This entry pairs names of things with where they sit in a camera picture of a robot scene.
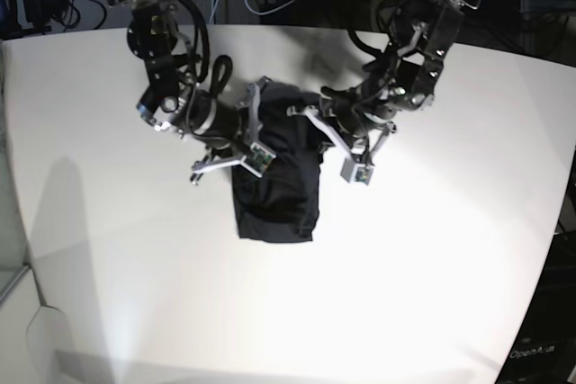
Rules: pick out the black OpenArm case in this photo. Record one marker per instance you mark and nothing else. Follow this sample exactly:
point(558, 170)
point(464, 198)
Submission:
point(544, 350)

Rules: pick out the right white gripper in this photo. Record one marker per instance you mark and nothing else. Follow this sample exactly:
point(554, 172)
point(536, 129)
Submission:
point(230, 133)

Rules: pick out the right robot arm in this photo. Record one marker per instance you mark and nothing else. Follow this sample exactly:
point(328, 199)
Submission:
point(185, 85)

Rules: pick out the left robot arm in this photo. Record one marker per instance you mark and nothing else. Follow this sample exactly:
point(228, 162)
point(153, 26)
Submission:
point(401, 78)

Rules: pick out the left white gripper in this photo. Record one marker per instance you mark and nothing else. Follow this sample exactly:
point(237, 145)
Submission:
point(356, 167)

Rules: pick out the black long-sleeve shirt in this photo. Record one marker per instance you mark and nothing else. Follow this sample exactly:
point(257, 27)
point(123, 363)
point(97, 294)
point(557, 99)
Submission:
point(282, 206)

